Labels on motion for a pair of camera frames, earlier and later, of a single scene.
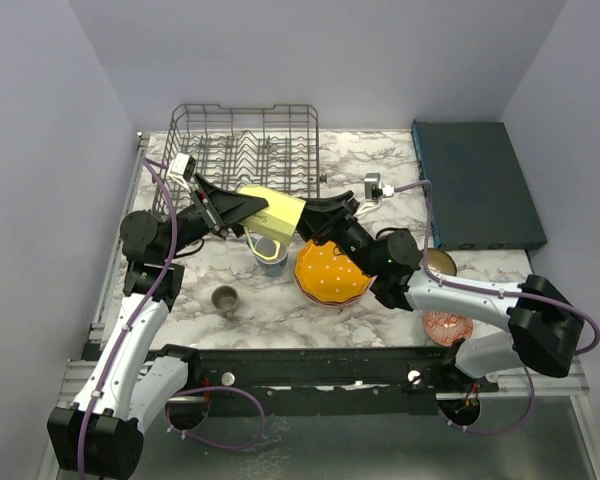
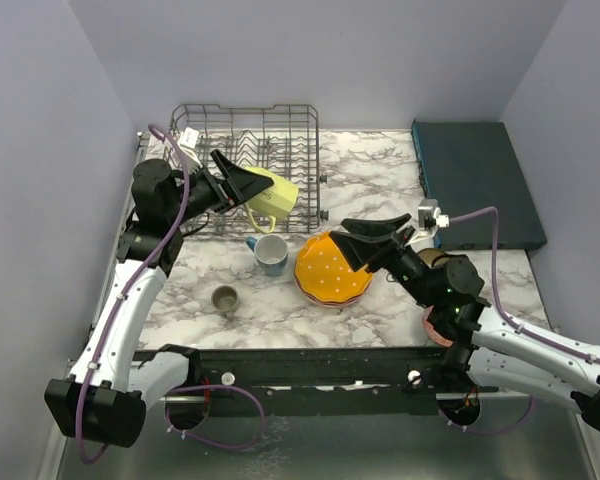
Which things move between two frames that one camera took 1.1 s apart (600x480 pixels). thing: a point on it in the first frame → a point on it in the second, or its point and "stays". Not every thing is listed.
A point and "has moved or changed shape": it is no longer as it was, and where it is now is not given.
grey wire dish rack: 267,148 stays
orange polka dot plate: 325,274 stays
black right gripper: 322,216 → 359,251
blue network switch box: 481,196 stays
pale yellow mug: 277,222 has moved or changed shape
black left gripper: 228,209 → 241,184
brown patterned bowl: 440,260 stays
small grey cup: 224,298 stays
